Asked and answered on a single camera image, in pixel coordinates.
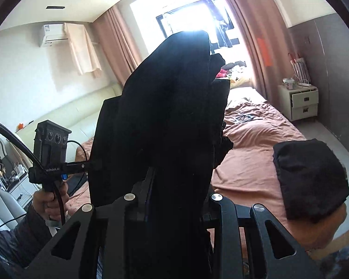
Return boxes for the white air conditioner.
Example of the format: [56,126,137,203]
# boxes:
[36,23,70,48]

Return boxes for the thick black braided cable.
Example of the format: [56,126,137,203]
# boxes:
[0,117,44,169]

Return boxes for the person's left hand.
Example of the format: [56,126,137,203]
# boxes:
[33,182,70,227]

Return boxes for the white nightstand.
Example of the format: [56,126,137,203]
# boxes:
[278,84,319,121]

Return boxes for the black pants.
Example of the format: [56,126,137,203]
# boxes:
[88,30,234,279]

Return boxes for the bed with brown sheet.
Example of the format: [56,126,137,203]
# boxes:
[67,102,349,262]

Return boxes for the cream padded headboard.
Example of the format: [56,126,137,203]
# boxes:
[16,83,122,157]

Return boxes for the striped bag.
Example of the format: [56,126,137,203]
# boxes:
[288,52,310,83]

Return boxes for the cartoon printed pillow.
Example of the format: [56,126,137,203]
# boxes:
[230,74,252,89]

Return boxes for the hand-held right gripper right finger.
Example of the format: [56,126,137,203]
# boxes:
[202,193,323,279]

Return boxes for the window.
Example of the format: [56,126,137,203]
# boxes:
[129,0,242,56]

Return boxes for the brown curtain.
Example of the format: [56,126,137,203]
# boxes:
[91,6,143,86]
[211,0,280,99]

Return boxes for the peach hanging towel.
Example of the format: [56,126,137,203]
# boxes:
[62,22,102,77]

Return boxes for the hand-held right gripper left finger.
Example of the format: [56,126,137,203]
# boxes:
[20,177,155,279]

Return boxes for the beige blanket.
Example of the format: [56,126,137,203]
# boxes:
[227,87,265,105]

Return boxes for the white dresser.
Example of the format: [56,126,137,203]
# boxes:
[0,136,35,210]

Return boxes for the person's left forearm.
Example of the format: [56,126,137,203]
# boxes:
[0,202,55,268]

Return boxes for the folded black garment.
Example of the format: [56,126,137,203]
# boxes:
[273,139,349,220]

